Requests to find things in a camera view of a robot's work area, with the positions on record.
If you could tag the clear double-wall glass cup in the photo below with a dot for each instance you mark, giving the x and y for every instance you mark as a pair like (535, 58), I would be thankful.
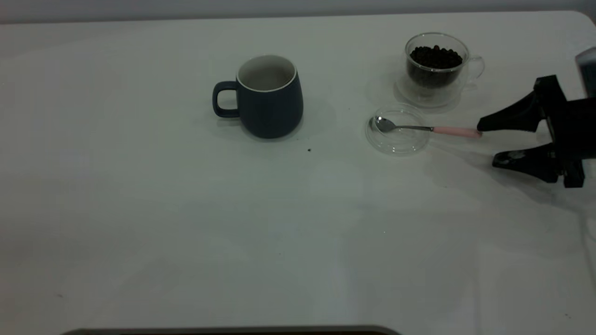
(421, 90)

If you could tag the round clear glass lid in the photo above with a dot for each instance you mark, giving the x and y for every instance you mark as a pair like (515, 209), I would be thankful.
(396, 142)

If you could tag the dark coffee beans pile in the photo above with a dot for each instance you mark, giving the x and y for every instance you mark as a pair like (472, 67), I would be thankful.
(435, 63)

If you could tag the dark blue ceramic mug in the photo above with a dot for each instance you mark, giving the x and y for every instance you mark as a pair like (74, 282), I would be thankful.
(272, 114)

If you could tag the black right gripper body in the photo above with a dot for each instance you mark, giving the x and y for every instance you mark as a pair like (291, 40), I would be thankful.
(575, 130)

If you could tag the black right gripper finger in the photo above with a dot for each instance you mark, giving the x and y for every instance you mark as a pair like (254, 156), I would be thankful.
(517, 116)
(531, 160)

